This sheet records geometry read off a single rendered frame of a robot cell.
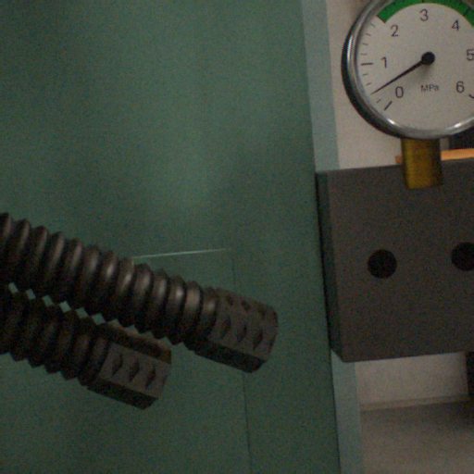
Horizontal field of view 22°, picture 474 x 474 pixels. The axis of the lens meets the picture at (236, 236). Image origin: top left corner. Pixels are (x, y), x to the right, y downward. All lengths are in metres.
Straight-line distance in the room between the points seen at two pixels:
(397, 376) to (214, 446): 2.55
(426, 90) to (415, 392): 2.64
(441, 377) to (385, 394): 0.15
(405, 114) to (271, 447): 0.16
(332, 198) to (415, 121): 0.05
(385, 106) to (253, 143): 0.08
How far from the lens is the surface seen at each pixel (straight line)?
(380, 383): 3.07
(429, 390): 3.10
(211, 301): 0.43
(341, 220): 0.49
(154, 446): 0.54
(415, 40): 0.47
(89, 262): 0.41
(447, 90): 0.47
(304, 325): 0.53
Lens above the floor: 0.62
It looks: 3 degrees down
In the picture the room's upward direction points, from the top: 5 degrees counter-clockwise
